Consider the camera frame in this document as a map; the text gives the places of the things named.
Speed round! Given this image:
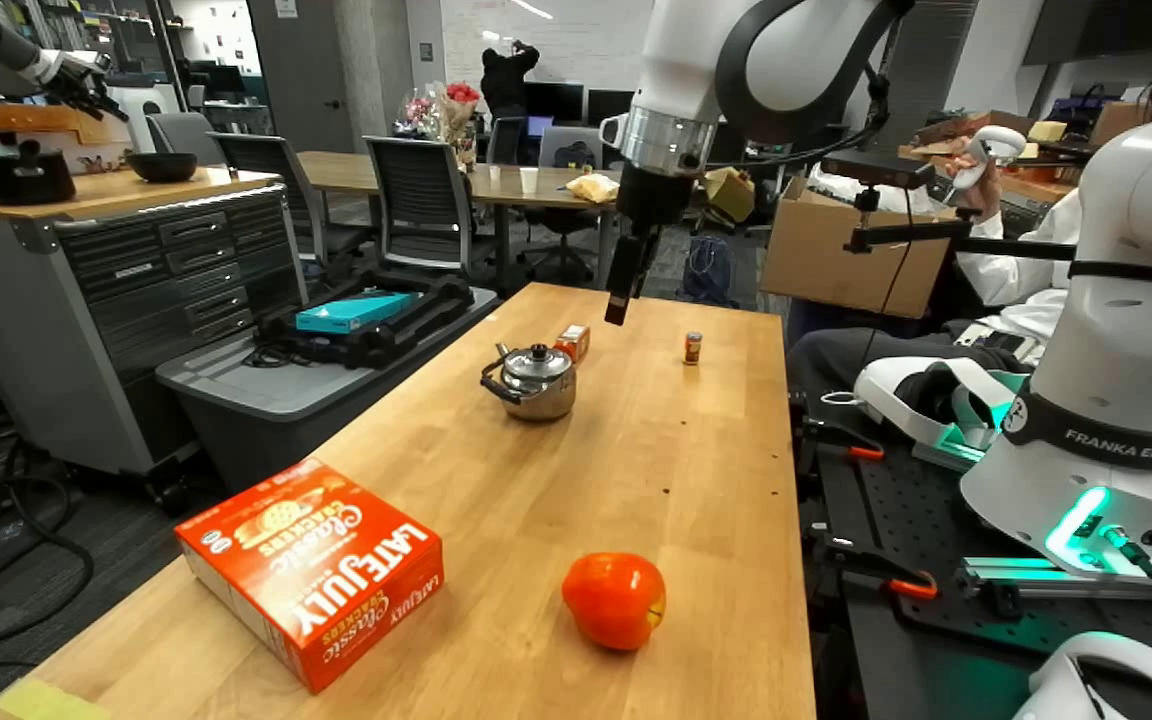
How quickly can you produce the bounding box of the orange cracker box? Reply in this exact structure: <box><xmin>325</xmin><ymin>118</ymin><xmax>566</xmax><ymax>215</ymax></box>
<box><xmin>177</xmin><ymin>460</ymin><xmax>446</xmax><ymax>691</ymax></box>

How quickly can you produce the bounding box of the orange tomato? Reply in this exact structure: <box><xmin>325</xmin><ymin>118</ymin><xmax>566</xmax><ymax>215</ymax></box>
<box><xmin>559</xmin><ymin>553</ymin><xmax>668</xmax><ymax>651</ymax></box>

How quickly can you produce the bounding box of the black bowl on cabinet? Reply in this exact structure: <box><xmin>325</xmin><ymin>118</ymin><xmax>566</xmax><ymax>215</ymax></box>
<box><xmin>123</xmin><ymin>150</ymin><xmax>198</xmax><ymax>183</ymax></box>

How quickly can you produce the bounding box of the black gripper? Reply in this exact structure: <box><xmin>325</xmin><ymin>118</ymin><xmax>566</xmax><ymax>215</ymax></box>
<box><xmin>604</xmin><ymin>165</ymin><xmax>691</xmax><ymax>325</ymax></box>

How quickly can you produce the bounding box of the steel teapot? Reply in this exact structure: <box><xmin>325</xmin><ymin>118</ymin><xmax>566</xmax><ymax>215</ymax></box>
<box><xmin>480</xmin><ymin>348</ymin><xmax>577</xmax><ymax>422</ymax></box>

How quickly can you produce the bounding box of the cardboard box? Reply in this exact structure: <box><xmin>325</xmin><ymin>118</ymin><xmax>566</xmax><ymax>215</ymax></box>
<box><xmin>760</xmin><ymin>192</ymin><xmax>947</xmax><ymax>319</ymax></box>

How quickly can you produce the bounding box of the black pot on cabinet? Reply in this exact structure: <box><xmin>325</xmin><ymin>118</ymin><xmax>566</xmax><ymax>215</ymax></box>
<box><xmin>0</xmin><ymin>140</ymin><xmax>77</xmax><ymax>204</ymax></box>

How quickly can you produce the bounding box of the steel teapot lid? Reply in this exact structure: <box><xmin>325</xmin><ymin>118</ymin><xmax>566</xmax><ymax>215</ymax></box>
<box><xmin>505</xmin><ymin>342</ymin><xmax>571</xmax><ymax>379</ymax></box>

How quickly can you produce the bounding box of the grey office chair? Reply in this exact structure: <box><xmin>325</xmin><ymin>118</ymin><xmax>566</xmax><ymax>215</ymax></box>
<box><xmin>368</xmin><ymin>136</ymin><xmax>478</xmax><ymax>272</ymax></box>

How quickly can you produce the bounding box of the small silver-capped jar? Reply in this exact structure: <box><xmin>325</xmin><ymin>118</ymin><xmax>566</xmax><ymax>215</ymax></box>
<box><xmin>685</xmin><ymin>333</ymin><xmax>706</xmax><ymax>364</ymax></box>

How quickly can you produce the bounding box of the white VR headset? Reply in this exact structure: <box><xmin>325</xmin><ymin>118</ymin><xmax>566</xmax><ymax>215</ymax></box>
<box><xmin>852</xmin><ymin>355</ymin><xmax>1020</xmax><ymax>469</ymax></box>

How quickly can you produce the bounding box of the teal case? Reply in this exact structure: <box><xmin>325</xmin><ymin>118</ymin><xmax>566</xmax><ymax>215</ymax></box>
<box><xmin>291</xmin><ymin>293</ymin><xmax>417</xmax><ymax>335</ymax></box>

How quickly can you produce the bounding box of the grey drawer cabinet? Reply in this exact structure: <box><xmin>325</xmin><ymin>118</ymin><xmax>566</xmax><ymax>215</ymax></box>
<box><xmin>0</xmin><ymin>171</ymin><xmax>305</xmax><ymax>476</ymax></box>

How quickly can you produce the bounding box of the orange-handled clamp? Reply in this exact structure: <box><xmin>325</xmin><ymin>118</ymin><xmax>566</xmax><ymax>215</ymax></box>
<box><xmin>830</xmin><ymin>545</ymin><xmax>942</xmax><ymax>602</ymax></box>

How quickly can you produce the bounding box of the computer monitor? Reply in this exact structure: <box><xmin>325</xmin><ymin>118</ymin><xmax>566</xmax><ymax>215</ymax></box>
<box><xmin>526</xmin><ymin>84</ymin><xmax>585</xmax><ymax>123</ymax></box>

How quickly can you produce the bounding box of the person in background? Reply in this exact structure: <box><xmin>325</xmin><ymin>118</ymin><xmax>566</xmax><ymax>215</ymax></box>
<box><xmin>937</xmin><ymin>89</ymin><xmax>1152</xmax><ymax>326</ymax></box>

